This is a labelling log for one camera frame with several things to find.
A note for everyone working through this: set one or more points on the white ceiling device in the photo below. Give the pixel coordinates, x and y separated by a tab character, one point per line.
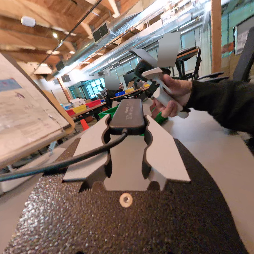
28	21

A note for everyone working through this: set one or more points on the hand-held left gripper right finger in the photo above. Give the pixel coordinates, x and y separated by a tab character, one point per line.
166	158

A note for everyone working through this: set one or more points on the black standing desk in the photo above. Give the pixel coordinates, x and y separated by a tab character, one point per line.
186	53

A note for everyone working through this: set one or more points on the blue plastic bin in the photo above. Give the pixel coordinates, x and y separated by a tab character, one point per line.
120	93

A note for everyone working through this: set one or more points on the printed instruction sheet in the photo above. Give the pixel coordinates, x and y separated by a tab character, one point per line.
23	111

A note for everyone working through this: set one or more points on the wooden office desk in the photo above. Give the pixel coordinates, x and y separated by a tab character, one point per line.
89	109

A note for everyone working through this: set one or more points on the dark leaning panel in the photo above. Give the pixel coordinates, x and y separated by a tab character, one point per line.
142	56

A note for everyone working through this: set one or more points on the wooden document stand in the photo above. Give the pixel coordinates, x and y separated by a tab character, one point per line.
63	113

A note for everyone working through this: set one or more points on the yellow plastic bin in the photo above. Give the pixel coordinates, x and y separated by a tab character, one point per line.
79	109
129	90

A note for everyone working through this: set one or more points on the red plastic basket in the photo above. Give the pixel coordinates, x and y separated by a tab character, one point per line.
70	112
93	103

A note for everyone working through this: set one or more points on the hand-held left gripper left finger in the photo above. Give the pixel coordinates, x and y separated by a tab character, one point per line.
87	150

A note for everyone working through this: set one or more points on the person's right hand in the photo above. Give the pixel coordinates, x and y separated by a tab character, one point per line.
178	89

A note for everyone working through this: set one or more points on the framed wall poster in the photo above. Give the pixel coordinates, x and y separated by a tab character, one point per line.
241	39

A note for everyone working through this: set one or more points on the green plastic bin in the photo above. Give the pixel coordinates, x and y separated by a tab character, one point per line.
105	115

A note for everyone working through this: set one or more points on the ceiling air vent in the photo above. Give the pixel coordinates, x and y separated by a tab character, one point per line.
101	32

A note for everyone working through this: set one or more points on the black office chair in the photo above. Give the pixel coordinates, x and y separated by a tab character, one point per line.
246	59

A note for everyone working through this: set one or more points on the orange traffic cone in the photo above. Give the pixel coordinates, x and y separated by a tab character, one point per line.
85	126

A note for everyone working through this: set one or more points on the wooden pillar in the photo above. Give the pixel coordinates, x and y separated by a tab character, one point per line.
216	39

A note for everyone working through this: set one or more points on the silver air duct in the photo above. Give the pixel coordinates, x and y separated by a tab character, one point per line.
127	25

